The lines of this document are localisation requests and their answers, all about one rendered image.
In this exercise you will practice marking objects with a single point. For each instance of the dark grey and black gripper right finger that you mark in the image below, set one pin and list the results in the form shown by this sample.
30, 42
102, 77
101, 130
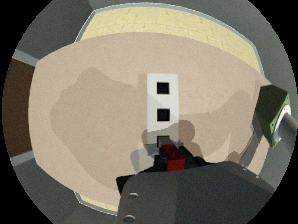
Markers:
190, 160

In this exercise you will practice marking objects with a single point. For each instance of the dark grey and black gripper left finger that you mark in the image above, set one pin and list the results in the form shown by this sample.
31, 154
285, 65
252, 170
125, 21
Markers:
160, 164

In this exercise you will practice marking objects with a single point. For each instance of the grey and red pin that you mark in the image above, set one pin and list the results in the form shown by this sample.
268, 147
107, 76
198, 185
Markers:
176, 160

